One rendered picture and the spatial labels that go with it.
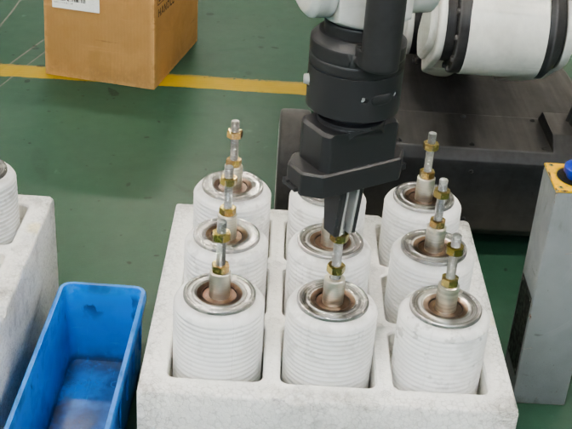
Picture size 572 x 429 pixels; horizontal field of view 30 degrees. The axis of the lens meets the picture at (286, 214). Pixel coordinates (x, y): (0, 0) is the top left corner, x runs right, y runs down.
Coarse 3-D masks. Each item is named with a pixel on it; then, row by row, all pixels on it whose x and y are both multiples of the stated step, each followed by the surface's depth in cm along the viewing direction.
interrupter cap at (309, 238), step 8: (320, 224) 124; (304, 232) 122; (312, 232) 123; (320, 232) 123; (352, 232) 123; (304, 240) 121; (312, 240) 121; (320, 240) 122; (352, 240) 122; (360, 240) 121; (304, 248) 119; (312, 248) 120; (320, 248) 120; (328, 248) 120; (344, 248) 120; (352, 248) 120; (360, 248) 120; (320, 256) 118; (328, 256) 118; (344, 256) 118; (352, 256) 119
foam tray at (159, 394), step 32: (192, 224) 137; (160, 288) 124; (384, 288) 130; (480, 288) 128; (160, 320) 118; (384, 320) 121; (160, 352) 113; (384, 352) 116; (160, 384) 109; (192, 384) 109; (224, 384) 110; (256, 384) 110; (288, 384) 110; (384, 384) 111; (480, 384) 116; (160, 416) 109; (192, 416) 109; (224, 416) 109; (256, 416) 109; (288, 416) 109; (320, 416) 109; (352, 416) 109; (384, 416) 109; (416, 416) 109; (448, 416) 109; (480, 416) 109; (512, 416) 109
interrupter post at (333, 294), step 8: (328, 280) 109; (336, 280) 109; (344, 280) 109; (328, 288) 109; (336, 288) 109; (344, 288) 110; (328, 296) 110; (336, 296) 110; (328, 304) 110; (336, 304) 110
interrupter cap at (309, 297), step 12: (300, 288) 112; (312, 288) 113; (348, 288) 113; (360, 288) 113; (300, 300) 110; (312, 300) 111; (348, 300) 112; (360, 300) 111; (312, 312) 109; (324, 312) 109; (336, 312) 109; (348, 312) 109; (360, 312) 109
